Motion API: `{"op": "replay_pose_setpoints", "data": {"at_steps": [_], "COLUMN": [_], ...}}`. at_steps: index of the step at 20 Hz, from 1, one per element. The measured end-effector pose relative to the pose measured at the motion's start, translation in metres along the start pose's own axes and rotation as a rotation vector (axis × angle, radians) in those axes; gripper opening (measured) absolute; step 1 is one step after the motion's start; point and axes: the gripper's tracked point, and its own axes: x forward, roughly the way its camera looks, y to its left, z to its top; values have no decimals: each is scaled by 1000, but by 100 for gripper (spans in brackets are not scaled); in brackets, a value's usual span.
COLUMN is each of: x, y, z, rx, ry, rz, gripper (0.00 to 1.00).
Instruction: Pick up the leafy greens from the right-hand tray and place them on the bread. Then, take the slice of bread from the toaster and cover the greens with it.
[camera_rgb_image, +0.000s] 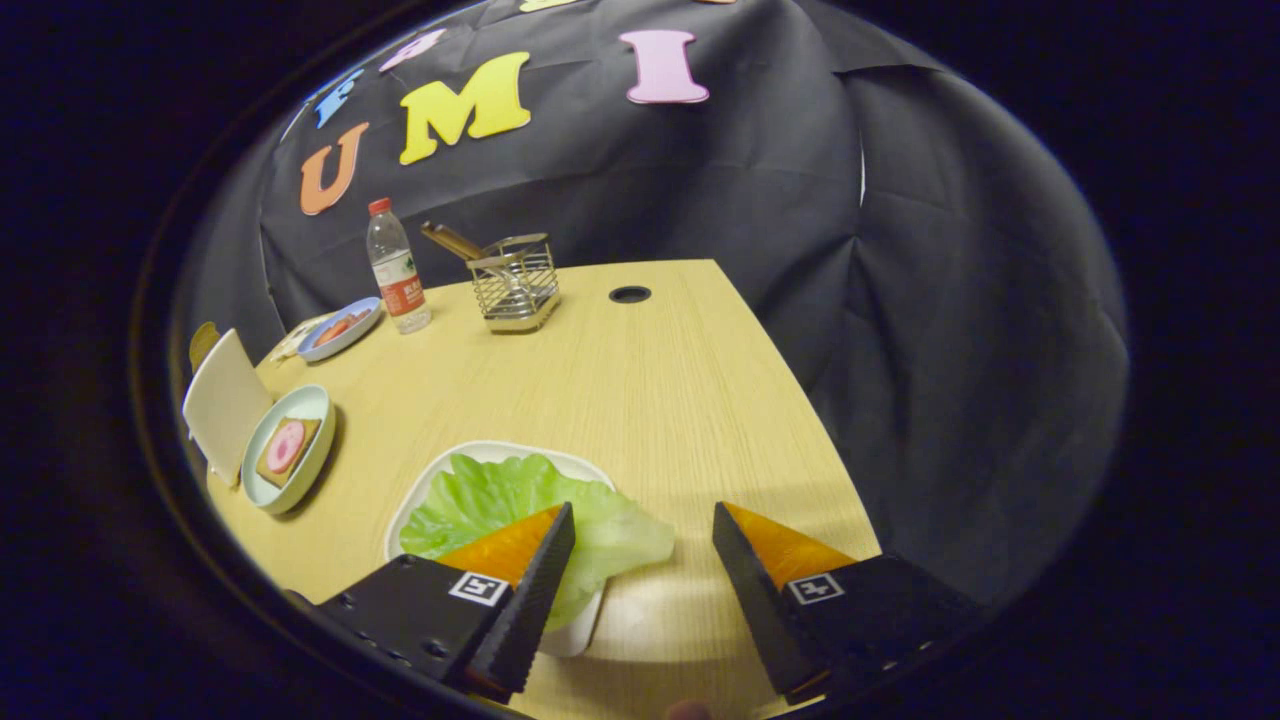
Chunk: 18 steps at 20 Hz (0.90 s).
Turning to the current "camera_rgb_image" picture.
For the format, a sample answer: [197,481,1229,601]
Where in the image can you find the pink ham slice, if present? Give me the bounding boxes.
[265,421,306,475]

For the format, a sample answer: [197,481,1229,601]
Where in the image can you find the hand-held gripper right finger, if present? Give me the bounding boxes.
[712,502,986,706]

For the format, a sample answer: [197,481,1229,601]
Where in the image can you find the white toaster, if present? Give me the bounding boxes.
[182,328,274,489]

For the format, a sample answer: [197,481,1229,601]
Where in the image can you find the clear red-capped water bottle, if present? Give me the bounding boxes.
[366,197,433,335]

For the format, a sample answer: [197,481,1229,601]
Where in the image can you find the brown handled utensil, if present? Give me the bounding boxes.
[421,221,501,263]

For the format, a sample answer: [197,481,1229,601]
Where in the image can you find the blue plate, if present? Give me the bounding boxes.
[297,297,384,363]

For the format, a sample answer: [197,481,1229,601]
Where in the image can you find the pale green round plate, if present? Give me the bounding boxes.
[241,385,337,516]

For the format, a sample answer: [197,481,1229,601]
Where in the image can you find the red meat slices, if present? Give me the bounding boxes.
[315,310,373,346]

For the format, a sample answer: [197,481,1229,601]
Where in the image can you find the metal wire utensil holder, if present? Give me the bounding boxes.
[466,233,562,334]

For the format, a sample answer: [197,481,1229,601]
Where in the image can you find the bread slice under ham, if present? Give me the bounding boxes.
[255,417,322,489]

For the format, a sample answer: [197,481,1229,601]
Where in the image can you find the white sectioned condiment tray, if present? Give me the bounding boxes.
[268,312,336,363]

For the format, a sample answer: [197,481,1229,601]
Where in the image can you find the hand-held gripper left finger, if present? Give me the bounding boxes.
[315,502,577,704]

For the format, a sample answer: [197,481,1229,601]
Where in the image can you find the green lettuce leaf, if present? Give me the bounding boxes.
[400,453,676,631]

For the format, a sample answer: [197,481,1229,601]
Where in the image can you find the black backdrop cloth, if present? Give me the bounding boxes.
[175,0,1131,611]

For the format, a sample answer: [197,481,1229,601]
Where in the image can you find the white rectangular plate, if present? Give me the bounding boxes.
[385,440,616,658]

